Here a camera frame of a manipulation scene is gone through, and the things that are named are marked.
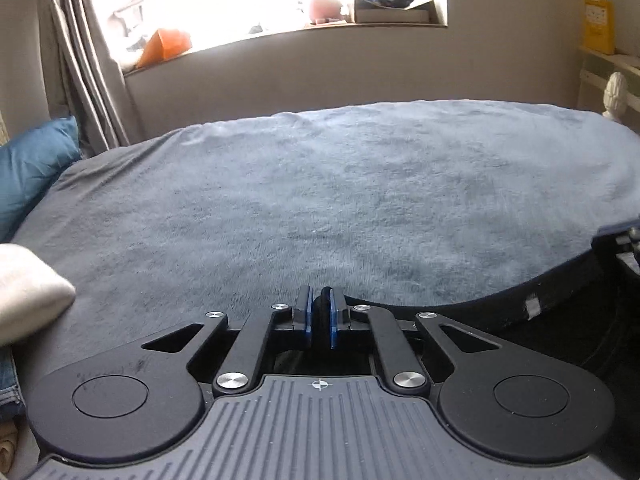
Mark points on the beige curtain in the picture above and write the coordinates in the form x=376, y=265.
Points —
x=85, y=60

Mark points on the folded blue jeans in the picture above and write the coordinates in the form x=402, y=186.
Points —
x=9, y=380

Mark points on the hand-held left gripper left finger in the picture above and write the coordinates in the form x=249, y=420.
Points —
x=307, y=320

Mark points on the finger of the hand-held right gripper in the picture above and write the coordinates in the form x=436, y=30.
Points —
x=629, y=250

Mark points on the folded tan cloth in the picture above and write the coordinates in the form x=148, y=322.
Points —
x=7, y=440

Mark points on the white folded cloth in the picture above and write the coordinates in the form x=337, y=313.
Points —
x=25, y=290

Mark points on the grey fleece blanket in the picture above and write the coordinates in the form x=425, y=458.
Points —
x=350, y=200

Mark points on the cream bedpost ornament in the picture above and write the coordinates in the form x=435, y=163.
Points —
x=615, y=95

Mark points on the cardboard box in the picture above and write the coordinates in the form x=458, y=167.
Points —
x=395, y=14

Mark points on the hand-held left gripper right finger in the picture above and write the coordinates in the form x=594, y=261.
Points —
x=334, y=322

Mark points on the black garment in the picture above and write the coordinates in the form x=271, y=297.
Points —
x=550, y=340

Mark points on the orange bag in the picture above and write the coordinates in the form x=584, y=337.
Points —
x=165, y=47

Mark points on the yellow box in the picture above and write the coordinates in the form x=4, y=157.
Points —
x=598, y=25

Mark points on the blue pillow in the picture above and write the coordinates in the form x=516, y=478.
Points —
x=35, y=170

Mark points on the pink round object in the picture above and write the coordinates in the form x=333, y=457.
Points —
x=327, y=10

